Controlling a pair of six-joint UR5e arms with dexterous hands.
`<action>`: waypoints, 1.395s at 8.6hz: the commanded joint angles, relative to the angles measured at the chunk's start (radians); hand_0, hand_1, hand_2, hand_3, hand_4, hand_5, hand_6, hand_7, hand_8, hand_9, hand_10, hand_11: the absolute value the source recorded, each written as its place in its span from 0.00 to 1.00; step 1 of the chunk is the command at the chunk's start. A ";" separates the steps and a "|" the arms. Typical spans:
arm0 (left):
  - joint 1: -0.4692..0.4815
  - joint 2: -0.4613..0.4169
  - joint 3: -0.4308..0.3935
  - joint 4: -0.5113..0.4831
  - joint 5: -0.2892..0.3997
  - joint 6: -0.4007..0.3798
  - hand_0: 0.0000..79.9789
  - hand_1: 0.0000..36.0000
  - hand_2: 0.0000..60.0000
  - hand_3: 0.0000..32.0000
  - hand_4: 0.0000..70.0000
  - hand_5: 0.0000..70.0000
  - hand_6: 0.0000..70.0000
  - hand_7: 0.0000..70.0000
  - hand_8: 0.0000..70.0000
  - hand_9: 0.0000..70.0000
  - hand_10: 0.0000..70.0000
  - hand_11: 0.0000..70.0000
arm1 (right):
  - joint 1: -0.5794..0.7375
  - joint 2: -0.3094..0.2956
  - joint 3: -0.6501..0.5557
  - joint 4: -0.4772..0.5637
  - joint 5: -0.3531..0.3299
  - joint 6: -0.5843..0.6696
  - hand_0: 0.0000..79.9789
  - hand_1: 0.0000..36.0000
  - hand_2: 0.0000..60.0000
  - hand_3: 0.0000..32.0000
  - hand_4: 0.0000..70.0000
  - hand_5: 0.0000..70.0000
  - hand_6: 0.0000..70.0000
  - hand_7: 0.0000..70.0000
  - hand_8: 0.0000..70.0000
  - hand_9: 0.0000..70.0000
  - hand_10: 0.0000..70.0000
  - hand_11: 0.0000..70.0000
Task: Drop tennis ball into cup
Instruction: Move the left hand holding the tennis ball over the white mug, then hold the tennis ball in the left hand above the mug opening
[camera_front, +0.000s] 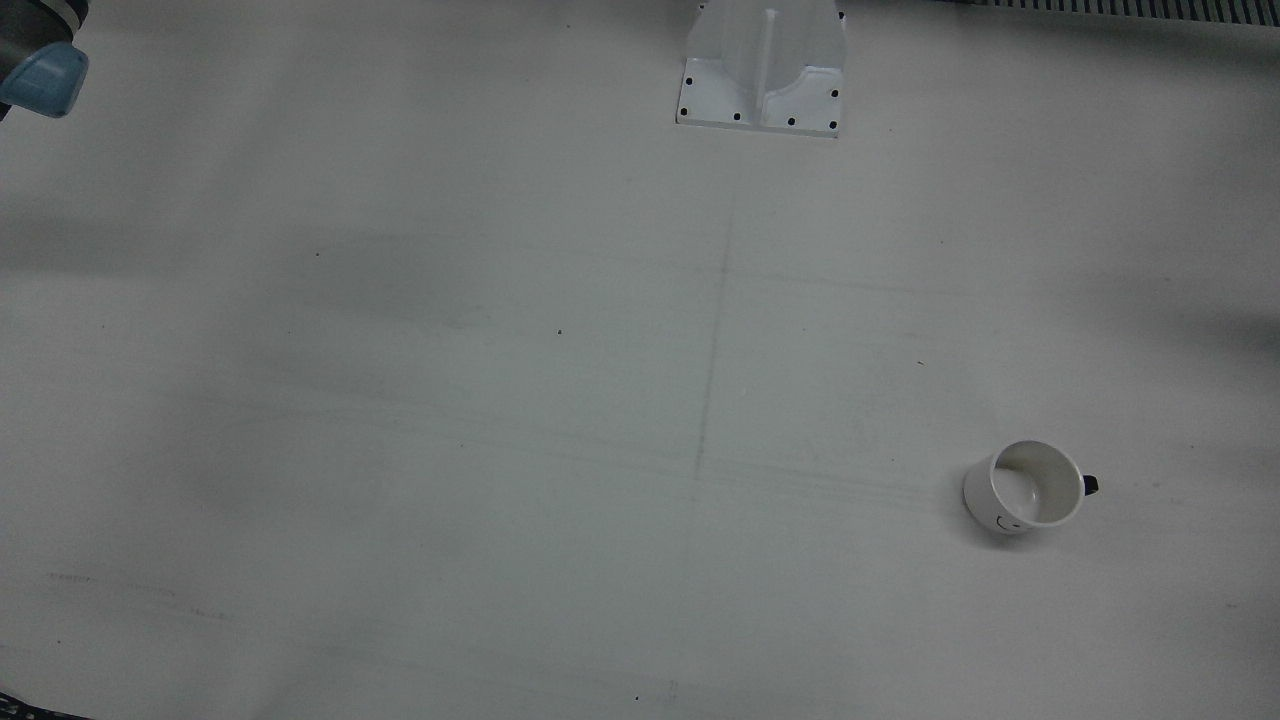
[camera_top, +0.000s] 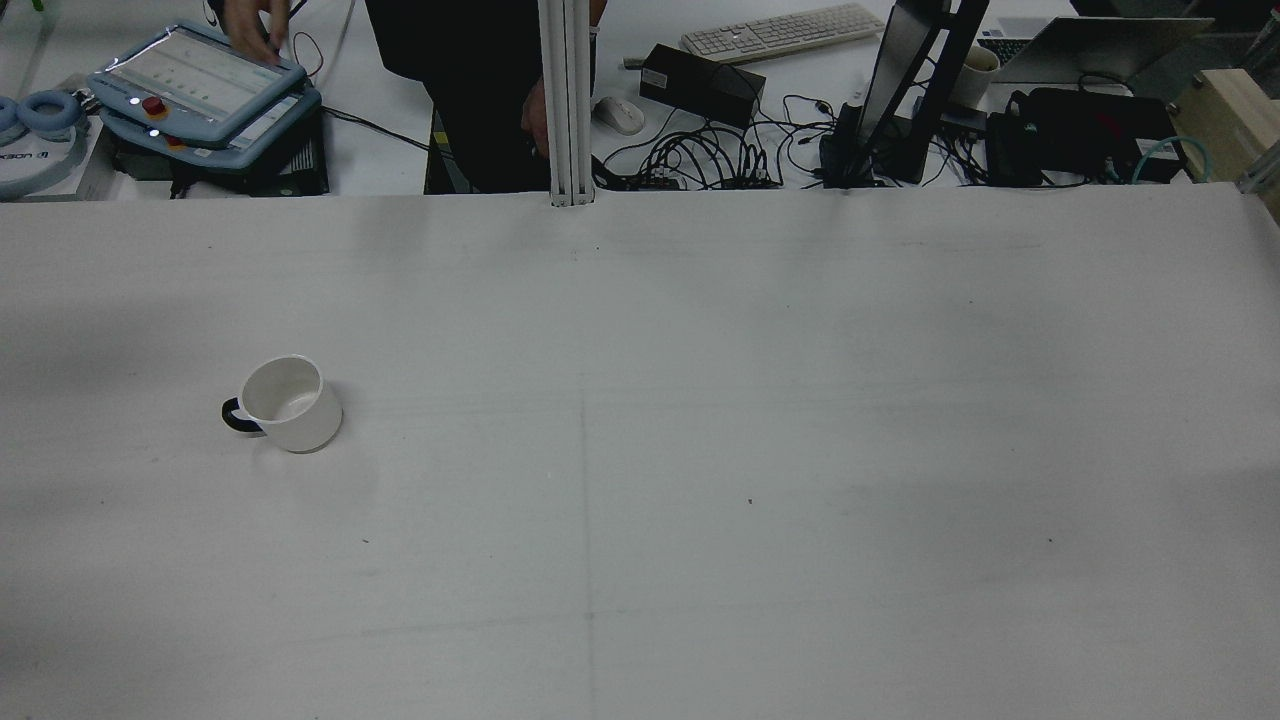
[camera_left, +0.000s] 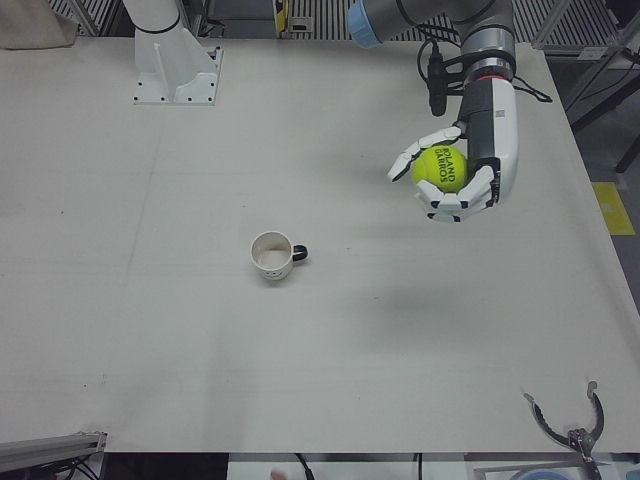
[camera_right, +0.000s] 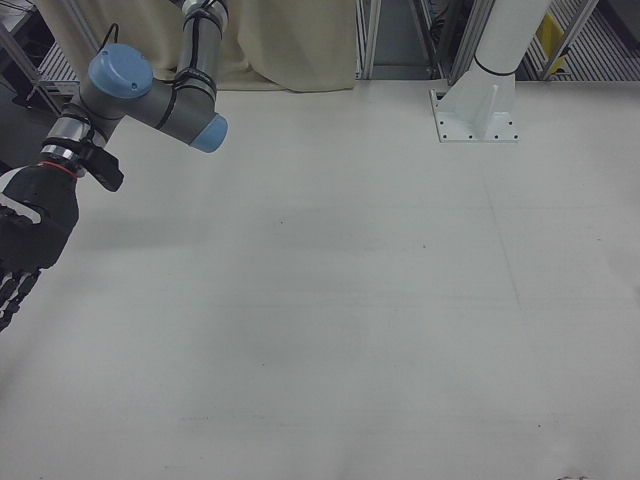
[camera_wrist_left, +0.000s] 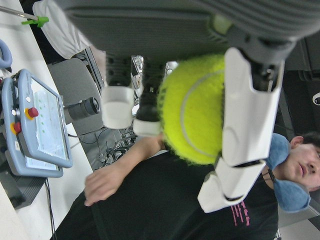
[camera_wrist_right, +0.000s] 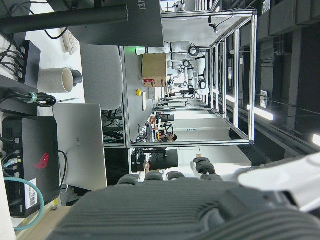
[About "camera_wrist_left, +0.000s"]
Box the blue-grey curved handle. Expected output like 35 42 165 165
0 39 13 74

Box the blue neck pillow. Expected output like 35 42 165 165
264 133 312 214

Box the white cloth garment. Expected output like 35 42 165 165
32 0 94 60

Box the green plastic clip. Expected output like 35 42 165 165
21 15 50 28

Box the yellow tennis ball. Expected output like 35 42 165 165
156 13 235 166

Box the person's head dark hair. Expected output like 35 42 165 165
273 131 320 193

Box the person's bare hand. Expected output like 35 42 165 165
83 159 127 207

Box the person's bare forearm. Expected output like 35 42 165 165
109 133 166 180

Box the grey and white robot hand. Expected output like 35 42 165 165
53 0 320 214

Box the grey teach pendant with screen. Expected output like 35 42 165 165
17 69 74 169
1 76 64 179

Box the grey office chair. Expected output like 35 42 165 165
46 57 107 132

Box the aluminium frame profile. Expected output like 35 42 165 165
84 46 107 90

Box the grey box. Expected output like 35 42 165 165
0 149 46 210

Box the person in black shirt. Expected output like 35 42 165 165
53 149 281 240

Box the black cable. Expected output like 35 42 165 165
44 178 57 240

